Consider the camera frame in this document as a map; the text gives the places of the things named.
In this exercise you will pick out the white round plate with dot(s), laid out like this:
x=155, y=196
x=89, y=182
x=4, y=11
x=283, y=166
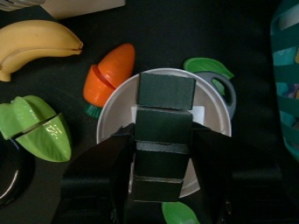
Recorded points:
x=205, y=110

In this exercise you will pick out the small green toy leaf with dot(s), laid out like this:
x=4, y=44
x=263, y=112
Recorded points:
x=179, y=213

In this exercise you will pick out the teal woven basket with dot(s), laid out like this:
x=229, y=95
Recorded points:
x=285, y=73

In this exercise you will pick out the beige wooden cutting board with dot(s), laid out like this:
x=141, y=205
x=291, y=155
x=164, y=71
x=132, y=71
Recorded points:
x=81, y=6

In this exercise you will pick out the light green toy starfruit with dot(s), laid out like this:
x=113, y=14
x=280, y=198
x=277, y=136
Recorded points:
x=39, y=131

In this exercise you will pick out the yellow toy banana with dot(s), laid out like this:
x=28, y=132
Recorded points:
x=31, y=43

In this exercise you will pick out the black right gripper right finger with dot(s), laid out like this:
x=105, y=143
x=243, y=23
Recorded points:
x=217, y=163

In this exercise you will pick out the orange toy carrot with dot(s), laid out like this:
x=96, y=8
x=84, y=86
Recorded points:
x=111, y=73

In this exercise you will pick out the black round bowl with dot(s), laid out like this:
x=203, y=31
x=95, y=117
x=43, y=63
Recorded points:
x=9, y=172

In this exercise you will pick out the grey ribbed object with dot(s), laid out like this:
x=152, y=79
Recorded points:
x=17, y=3

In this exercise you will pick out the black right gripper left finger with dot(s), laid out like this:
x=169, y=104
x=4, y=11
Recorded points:
x=97, y=172

